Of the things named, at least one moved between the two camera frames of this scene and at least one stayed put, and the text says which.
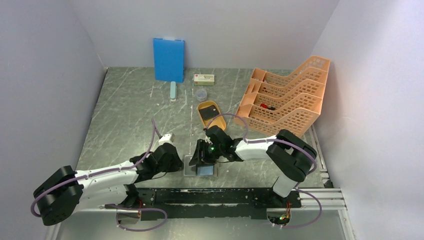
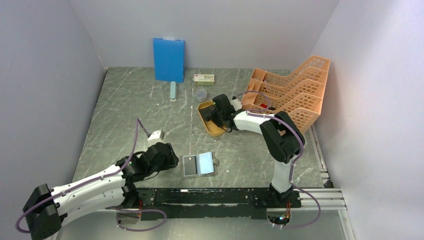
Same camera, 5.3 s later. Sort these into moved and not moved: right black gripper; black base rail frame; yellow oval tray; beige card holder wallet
Moved: right black gripper
Not moved: beige card holder wallet; black base rail frame; yellow oval tray
